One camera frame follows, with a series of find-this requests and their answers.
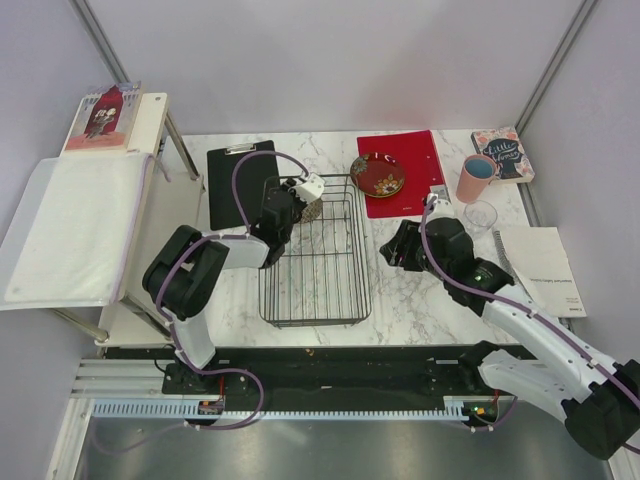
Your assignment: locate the patterned ceramic bowl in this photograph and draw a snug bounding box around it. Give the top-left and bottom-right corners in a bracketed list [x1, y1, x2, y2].
[300, 199, 323, 224]

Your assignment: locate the dark brown floral plate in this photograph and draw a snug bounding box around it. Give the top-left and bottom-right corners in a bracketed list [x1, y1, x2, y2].
[349, 152, 406, 198]

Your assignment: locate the grey wire dish rack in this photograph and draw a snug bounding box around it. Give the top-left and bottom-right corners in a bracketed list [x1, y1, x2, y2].
[258, 174, 372, 328]

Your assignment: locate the clear drinking glass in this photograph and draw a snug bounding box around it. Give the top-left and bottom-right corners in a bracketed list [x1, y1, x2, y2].
[463, 200, 498, 238]

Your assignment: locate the pink plastic cup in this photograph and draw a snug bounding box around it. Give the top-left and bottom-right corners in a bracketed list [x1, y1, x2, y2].
[456, 163, 491, 204]

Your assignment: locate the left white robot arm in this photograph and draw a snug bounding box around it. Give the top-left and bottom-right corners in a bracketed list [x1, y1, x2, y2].
[142, 174, 325, 393]

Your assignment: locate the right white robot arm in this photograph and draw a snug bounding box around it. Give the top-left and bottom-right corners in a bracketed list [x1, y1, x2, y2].
[379, 217, 639, 460]

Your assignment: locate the black clipboard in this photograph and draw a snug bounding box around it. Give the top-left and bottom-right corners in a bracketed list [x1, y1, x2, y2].
[207, 140, 279, 230]

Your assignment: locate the red folder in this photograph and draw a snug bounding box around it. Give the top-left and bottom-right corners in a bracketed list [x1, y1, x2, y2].
[357, 130, 449, 219]

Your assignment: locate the Little Women book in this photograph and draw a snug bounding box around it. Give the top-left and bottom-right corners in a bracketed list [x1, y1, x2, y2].
[471, 126, 535, 184]

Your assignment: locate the white spiral notebook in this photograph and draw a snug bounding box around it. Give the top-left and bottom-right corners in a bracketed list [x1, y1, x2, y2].
[492, 226, 587, 318]

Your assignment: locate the red cover book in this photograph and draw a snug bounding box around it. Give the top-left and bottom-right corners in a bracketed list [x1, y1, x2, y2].
[62, 82, 143, 153]

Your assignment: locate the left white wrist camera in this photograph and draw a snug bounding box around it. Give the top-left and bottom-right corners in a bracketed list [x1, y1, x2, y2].
[286, 173, 325, 204]

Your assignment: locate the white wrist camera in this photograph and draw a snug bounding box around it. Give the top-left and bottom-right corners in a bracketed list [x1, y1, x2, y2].
[286, 173, 325, 204]
[423, 193, 456, 222]

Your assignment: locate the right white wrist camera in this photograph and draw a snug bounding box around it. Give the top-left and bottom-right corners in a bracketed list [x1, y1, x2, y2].
[423, 193, 456, 222]

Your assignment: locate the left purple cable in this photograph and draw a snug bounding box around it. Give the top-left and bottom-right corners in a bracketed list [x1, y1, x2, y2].
[92, 150, 310, 455]

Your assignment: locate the purple cable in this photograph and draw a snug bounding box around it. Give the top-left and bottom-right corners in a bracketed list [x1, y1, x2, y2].
[92, 150, 310, 455]
[419, 198, 640, 431]

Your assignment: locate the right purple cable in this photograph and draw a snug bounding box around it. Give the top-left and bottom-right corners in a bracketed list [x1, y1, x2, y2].
[419, 198, 640, 431]

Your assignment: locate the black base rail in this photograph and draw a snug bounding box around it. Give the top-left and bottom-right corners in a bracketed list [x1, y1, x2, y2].
[159, 341, 546, 414]

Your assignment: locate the light blue cable duct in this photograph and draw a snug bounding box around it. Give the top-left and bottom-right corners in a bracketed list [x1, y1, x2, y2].
[92, 396, 488, 421]

